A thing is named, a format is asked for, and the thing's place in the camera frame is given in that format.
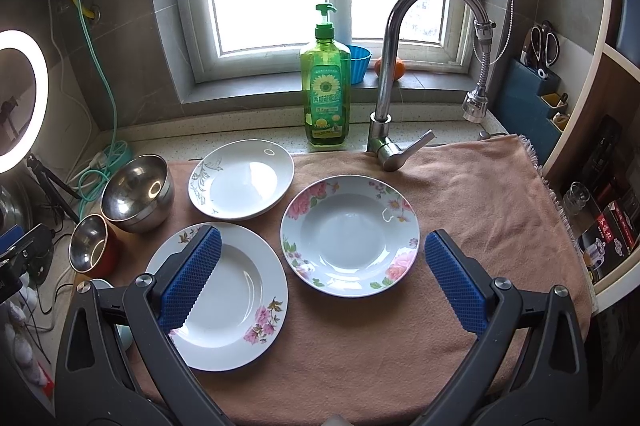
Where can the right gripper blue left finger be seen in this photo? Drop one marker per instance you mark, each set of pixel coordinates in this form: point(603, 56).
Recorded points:
point(156, 304)

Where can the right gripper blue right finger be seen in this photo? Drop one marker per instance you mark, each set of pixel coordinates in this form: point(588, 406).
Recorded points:
point(489, 309)

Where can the red steel bowl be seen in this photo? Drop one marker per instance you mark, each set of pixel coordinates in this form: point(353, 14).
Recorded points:
point(94, 248)

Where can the plate with pink corner flowers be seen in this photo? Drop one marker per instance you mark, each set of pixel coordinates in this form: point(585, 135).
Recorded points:
point(240, 310)

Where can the large stainless steel bowl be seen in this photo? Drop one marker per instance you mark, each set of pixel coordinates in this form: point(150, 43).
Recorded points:
point(139, 196)

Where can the white plate with grey leaves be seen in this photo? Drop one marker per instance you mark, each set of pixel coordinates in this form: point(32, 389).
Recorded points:
point(241, 179)

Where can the plate with large pink roses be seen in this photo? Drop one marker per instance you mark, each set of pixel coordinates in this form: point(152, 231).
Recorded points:
point(350, 236)

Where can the pink towel mat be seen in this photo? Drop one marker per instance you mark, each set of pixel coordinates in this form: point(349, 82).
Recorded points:
point(383, 359)

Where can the drinking glass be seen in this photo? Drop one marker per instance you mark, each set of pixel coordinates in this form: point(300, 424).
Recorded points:
point(575, 199)

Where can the boxed kettle package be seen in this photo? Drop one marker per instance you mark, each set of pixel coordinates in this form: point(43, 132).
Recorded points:
point(608, 242)

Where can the wooden shelf unit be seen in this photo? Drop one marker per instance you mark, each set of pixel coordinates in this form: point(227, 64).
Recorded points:
point(601, 138)

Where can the black tripod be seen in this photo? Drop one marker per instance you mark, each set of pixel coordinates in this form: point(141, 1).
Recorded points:
point(51, 186)

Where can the blue knife block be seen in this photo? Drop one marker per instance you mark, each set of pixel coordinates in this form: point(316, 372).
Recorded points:
point(526, 105)

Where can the blue silicone cup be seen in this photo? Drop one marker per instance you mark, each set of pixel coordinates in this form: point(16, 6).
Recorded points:
point(359, 62)

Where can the green dish soap bottle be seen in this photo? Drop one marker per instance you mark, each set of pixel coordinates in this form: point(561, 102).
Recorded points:
point(325, 70)

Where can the black handled scissors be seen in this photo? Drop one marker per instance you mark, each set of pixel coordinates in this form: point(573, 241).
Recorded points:
point(541, 48)

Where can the white ring light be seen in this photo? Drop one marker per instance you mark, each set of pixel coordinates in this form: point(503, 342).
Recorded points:
point(22, 42)

